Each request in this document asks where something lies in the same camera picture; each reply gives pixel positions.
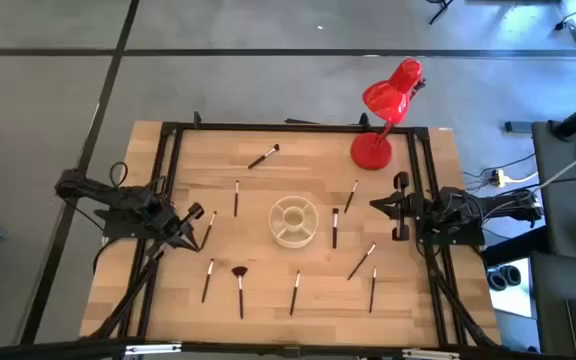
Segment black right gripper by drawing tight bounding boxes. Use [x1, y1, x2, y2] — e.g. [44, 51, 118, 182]
[369, 170, 432, 241]

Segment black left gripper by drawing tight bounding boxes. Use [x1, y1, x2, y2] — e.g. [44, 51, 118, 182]
[150, 201, 205, 256]

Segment large powder makeup brush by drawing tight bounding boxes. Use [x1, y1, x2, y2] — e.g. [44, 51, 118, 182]
[247, 143, 281, 170]

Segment red desk lamp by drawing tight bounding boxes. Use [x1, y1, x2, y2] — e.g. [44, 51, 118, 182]
[350, 57, 427, 171]

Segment fan makeup brush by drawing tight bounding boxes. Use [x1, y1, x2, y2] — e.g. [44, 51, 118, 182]
[231, 265, 249, 320]

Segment white round ribbed organizer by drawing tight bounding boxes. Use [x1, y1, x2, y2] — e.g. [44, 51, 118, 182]
[268, 195, 320, 250]

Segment black desk crossbar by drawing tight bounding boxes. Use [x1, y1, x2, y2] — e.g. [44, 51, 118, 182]
[482, 227, 552, 266]

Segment black headphones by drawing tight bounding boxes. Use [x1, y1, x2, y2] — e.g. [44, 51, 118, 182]
[486, 264, 522, 292]

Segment white flat board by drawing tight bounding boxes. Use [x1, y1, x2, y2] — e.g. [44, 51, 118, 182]
[487, 257, 537, 319]

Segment grey desk top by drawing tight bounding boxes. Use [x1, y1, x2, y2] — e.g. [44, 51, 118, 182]
[530, 251, 576, 357]
[531, 121, 576, 261]

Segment black rig beam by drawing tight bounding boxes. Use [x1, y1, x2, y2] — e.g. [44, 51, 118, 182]
[0, 337, 576, 360]

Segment silver metal bracket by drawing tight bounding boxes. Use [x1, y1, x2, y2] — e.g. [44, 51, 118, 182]
[125, 342, 183, 356]
[401, 348, 462, 360]

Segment black metal table frame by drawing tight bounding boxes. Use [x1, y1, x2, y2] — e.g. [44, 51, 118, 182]
[80, 110, 502, 351]

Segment black floor cable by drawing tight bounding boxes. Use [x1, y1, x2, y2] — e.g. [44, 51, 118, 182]
[462, 153, 537, 194]

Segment thick white cable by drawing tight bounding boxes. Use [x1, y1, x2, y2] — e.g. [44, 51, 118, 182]
[535, 139, 576, 194]

